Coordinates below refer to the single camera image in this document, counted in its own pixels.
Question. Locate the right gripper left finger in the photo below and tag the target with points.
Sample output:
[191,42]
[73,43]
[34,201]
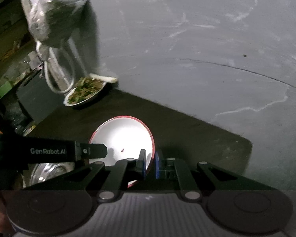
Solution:
[108,183]

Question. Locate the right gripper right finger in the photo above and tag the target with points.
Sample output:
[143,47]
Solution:
[203,178]

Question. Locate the steel plate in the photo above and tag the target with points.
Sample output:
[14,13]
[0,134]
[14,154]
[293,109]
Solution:
[45,171]

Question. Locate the white ceramic bowl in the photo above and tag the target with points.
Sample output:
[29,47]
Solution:
[125,137]

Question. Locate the green box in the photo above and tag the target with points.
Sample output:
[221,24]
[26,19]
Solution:
[5,88]

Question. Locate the dark grey cabinet box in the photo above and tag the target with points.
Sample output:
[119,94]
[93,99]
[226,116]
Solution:
[37,98]

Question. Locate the white plate of stir-fry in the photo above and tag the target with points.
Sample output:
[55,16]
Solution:
[85,89]

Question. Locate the plastic bag of greens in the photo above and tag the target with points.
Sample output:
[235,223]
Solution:
[51,21]

